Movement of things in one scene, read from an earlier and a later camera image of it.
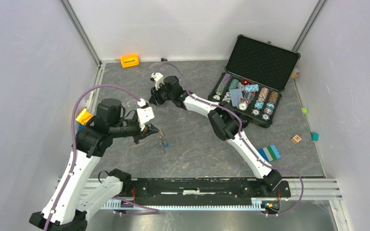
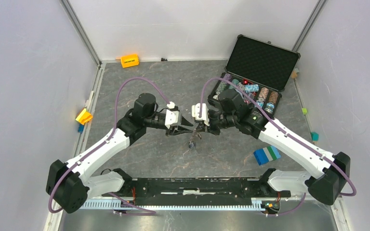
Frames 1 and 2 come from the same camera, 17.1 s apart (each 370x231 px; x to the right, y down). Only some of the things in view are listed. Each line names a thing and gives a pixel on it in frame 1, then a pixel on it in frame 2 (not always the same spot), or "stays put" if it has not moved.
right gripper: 154,99 to 200,128
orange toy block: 129,60 stays put
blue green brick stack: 270,153 stays put
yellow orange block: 84,117 stays put
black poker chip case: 256,75 stays put
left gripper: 149,129 to 177,130
